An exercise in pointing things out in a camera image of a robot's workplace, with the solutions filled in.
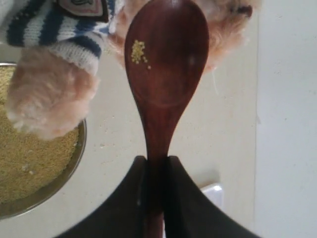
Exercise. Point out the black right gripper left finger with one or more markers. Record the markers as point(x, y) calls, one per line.
point(122, 214)

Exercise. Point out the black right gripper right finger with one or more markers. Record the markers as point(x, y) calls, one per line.
point(188, 213)

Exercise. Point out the dark red wooden spoon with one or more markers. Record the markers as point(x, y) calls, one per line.
point(166, 49)

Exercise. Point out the tan teddy bear striped sweater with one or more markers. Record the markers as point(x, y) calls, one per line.
point(61, 44)

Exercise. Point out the white rectangular plastic tray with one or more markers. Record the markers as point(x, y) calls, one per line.
point(215, 193)

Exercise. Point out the yellow millet grains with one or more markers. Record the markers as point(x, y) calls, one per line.
point(41, 105)

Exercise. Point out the round metal bowl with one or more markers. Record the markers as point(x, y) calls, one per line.
point(71, 171)

